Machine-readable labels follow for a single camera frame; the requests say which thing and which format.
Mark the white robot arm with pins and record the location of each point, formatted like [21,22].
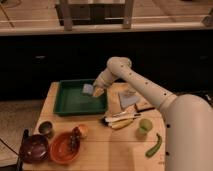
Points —
[188,118]

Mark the yellow banana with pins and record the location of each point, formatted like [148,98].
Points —
[121,124]

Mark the green apple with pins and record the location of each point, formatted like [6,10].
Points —
[145,125]

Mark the green chili pepper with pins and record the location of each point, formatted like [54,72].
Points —
[153,150]

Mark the grey folded cloth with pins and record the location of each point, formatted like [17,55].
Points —
[128,98]

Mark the orange bowl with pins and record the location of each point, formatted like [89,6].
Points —
[63,150]

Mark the small metal cup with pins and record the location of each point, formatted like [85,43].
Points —
[46,128]

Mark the dark purple bowl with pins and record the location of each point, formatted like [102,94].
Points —
[34,149]

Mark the grey-blue sponge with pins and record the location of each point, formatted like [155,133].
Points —
[88,89]

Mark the dark grape bunch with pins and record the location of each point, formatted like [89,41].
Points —
[74,139]

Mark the wooden cutting board piece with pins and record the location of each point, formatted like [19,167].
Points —
[143,106]

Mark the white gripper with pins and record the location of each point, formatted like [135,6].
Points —
[104,80]

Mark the brown onion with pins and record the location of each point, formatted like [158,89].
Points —
[83,129]

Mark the green plastic tray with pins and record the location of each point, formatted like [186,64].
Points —
[71,100]

